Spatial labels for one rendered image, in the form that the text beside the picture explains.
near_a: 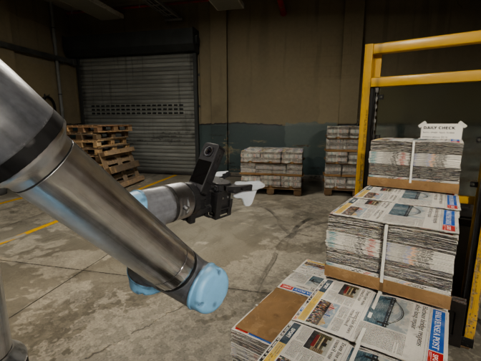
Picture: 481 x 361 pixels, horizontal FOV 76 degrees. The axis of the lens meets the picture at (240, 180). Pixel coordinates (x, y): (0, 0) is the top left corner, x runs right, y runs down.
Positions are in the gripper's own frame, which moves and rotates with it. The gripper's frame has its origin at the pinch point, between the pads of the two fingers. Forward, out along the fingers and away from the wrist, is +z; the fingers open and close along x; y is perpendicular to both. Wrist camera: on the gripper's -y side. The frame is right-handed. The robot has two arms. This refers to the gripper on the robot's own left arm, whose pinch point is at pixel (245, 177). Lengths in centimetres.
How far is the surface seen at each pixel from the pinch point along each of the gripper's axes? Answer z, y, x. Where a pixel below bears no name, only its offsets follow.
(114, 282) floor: 60, 149, -175
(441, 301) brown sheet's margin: 40, 32, 47
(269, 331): 26, 64, 0
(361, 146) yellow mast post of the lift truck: 147, 5, -19
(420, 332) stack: 25, 35, 44
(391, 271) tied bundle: 40, 29, 32
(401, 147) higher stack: 98, -4, 15
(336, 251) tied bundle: 37.6, 28.5, 14.6
